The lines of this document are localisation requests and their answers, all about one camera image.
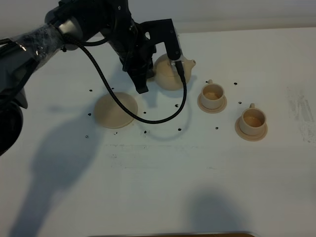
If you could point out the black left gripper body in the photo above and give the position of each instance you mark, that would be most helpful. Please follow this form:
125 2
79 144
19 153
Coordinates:
123 34

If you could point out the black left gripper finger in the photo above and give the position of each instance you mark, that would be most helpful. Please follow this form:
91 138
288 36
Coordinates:
138 76
150 69

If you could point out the beige teapot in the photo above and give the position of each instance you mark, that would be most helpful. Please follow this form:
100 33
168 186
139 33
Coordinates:
166 75

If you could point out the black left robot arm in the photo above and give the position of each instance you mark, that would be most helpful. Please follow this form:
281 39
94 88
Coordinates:
71 23

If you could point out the beige teapot saucer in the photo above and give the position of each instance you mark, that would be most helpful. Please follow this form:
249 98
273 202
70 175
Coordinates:
109 114

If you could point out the beige rear teacup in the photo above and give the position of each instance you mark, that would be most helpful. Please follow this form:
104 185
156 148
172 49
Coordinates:
212 90

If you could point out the beige teacup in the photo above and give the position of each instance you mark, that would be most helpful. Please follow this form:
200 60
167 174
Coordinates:
252 121
212 90

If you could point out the beige rear cup saucer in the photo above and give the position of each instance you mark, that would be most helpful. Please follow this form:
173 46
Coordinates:
211 106

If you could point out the beige cup saucer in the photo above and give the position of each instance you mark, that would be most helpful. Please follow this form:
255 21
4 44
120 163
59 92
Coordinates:
252 138
211 106

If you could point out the beige front teacup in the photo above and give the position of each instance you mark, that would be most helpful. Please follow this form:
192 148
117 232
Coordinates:
252 121

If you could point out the beige front cup saucer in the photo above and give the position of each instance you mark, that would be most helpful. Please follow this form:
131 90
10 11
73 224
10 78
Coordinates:
252 138

